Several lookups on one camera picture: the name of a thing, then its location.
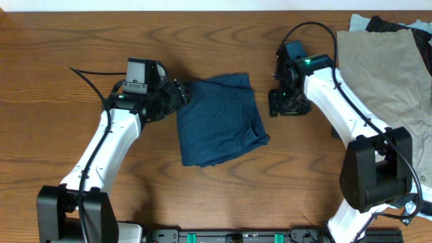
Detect light blue garment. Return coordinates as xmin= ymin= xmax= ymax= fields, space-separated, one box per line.
xmin=349 ymin=13 xmax=431 ymax=34

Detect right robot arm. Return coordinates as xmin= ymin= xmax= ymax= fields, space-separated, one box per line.
xmin=269 ymin=53 xmax=413 ymax=242

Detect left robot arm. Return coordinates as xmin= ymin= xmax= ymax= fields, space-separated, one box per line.
xmin=36 ymin=80 xmax=189 ymax=242

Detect black patterned garment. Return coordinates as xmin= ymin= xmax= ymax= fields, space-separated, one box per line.
xmin=365 ymin=16 xmax=432 ymax=77

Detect beige khaki shorts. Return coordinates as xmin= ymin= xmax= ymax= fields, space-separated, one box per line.
xmin=337 ymin=30 xmax=431 ymax=188

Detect dark blue denim shorts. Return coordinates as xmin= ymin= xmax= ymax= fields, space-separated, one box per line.
xmin=176 ymin=73 xmax=269 ymax=167

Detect black mounting rail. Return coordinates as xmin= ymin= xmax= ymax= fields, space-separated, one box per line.
xmin=144 ymin=227 xmax=404 ymax=243

